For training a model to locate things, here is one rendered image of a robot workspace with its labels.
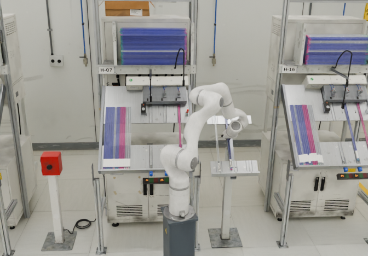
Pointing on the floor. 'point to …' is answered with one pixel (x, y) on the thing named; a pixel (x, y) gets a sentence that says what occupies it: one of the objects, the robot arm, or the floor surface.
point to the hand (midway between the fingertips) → (228, 137)
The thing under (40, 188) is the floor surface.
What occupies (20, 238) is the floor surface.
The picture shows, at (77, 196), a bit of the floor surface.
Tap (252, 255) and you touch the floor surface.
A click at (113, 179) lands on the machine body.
